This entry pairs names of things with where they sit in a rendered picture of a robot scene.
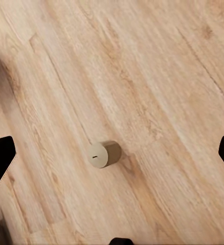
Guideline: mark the pillar candle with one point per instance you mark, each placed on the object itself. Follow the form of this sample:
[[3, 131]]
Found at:
[[103, 154]]

